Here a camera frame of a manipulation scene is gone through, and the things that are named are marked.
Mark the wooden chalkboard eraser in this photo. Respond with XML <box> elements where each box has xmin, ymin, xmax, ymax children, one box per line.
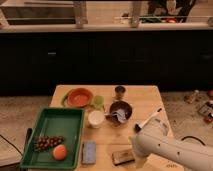
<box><xmin>112</xmin><ymin>149</ymin><xmax>135</xmax><ymax>166</ymax></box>

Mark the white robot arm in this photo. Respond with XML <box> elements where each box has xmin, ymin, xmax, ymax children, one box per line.
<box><xmin>130</xmin><ymin>117</ymin><xmax>213</xmax><ymax>171</ymax></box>

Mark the small metal cup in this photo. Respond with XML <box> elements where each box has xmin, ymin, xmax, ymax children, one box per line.
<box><xmin>115</xmin><ymin>85</ymin><xmax>126</xmax><ymax>100</ymax></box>

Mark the green plastic cup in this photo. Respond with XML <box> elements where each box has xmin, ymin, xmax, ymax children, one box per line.
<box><xmin>92</xmin><ymin>95</ymin><xmax>104</xmax><ymax>110</ymax></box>

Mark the white paper cup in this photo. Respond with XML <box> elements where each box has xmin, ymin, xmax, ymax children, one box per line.
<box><xmin>88</xmin><ymin>111</ymin><xmax>105</xmax><ymax>128</ymax></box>

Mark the brown bowl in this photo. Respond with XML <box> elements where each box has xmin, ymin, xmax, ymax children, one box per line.
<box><xmin>109</xmin><ymin>101</ymin><xmax>133</xmax><ymax>124</ymax></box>

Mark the white spoon in bowl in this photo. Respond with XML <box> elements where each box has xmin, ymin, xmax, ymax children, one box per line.
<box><xmin>105</xmin><ymin>113</ymin><xmax>117</xmax><ymax>117</ymax></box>

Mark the orange plate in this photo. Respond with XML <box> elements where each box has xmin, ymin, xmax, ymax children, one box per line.
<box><xmin>67</xmin><ymin>88</ymin><xmax>93</xmax><ymax>107</ymax></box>

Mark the green chili pepper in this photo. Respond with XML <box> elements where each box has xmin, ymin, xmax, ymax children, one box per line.
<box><xmin>61</xmin><ymin>89</ymin><xmax>72</xmax><ymax>107</ymax></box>

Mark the green plastic tray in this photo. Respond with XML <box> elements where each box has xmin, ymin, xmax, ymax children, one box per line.
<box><xmin>20</xmin><ymin>108</ymin><xmax>84</xmax><ymax>171</ymax></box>

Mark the blue grey sponge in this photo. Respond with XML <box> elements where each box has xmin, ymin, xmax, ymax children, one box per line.
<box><xmin>82</xmin><ymin>140</ymin><xmax>96</xmax><ymax>164</ymax></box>

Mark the orange peach fruit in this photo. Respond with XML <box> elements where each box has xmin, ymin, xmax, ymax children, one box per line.
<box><xmin>52</xmin><ymin>144</ymin><xmax>67</xmax><ymax>161</ymax></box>

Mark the bunch of dark grapes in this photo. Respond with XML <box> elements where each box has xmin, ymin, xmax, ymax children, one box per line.
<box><xmin>34</xmin><ymin>136</ymin><xmax>65</xmax><ymax>152</ymax></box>

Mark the white handled dish brush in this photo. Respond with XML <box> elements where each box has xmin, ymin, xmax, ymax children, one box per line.
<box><xmin>134</xmin><ymin>108</ymin><xmax>162</xmax><ymax>133</ymax></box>

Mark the black cable left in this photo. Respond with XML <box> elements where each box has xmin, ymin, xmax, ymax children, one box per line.
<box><xmin>0</xmin><ymin>127</ymin><xmax>34</xmax><ymax>169</ymax></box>

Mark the black cable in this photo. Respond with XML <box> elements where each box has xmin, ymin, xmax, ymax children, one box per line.
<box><xmin>0</xmin><ymin>127</ymin><xmax>34</xmax><ymax>169</ymax></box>
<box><xmin>180</xmin><ymin>135</ymin><xmax>207</xmax><ymax>146</ymax></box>

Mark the black cable right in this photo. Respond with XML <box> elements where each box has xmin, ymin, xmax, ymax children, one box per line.
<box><xmin>180</xmin><ymin>135</ymin><xmax>207</xmax><ymax>146</ymax></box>

